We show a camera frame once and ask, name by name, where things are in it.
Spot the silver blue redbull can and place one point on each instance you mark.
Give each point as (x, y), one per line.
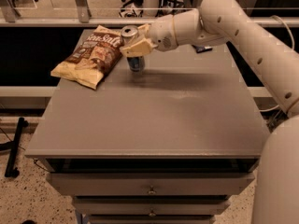
(135, 59)

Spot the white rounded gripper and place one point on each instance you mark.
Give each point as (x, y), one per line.
(161, 34)

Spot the brown sea salt chip bag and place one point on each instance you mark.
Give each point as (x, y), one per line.
(93, 59)

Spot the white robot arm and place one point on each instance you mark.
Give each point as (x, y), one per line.
(271, 64)

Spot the dark blue snack packet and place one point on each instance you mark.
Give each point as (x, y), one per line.
(201, 49)

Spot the top grey drawer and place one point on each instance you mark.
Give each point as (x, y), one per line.
(147, 184)

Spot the grey drawer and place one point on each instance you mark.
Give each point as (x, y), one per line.
(149, 206)
(147, 184)

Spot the black office chair centre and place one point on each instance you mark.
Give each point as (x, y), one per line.
(150, 8)

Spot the metal railing frame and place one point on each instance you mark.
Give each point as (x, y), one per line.
(90, 13)

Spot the grey drawer cabinet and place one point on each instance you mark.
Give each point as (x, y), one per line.
(185, 113)

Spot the black stand leg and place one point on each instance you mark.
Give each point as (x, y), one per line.
(12, 146)

